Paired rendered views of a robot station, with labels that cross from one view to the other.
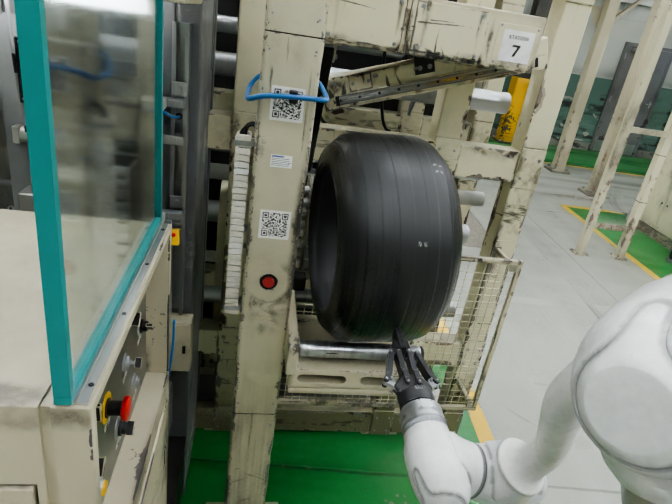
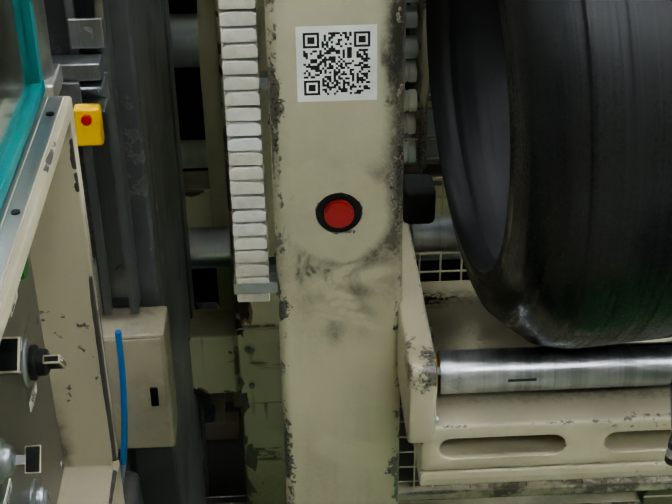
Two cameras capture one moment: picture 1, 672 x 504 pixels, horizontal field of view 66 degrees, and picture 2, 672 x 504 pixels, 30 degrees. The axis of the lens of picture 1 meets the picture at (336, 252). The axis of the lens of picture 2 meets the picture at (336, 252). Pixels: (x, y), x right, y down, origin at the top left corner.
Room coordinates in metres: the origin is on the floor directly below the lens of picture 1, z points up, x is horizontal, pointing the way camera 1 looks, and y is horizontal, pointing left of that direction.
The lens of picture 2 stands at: (0.10, 0.00, 1.67)
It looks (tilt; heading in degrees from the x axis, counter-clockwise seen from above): 31 degrees down; 9
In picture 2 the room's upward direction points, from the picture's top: 1 degrees counter-clockwise
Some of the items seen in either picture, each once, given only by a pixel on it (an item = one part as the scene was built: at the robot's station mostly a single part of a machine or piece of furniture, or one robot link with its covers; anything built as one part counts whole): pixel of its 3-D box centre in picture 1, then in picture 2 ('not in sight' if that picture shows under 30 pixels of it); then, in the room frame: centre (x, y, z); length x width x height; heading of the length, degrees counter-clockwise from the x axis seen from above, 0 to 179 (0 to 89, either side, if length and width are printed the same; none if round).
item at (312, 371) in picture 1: (354, 370); (585, 416); (1.17, -0.10, 0.84); 0.36 x 0.09 x 0.06; 101
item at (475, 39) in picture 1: (423, 28); not in sight; (1.62, -0.14, 1.71); 0.61 x 0.25 x 0.15; 101
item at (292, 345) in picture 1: (290, 318); (406, 298); (1.27, 0.10, 0.90); 0.40 x 0.03 x 0.10; 11
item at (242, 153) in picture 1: (239, 227); (247, 81); (1.19, 0.25, 1.19); 0.05 x 0.04 x 0.48; 11
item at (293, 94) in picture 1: (287, 88); not in sight; (1.24, 0.17, 1.54); 0.19 x 0.19 x 0.06; 11
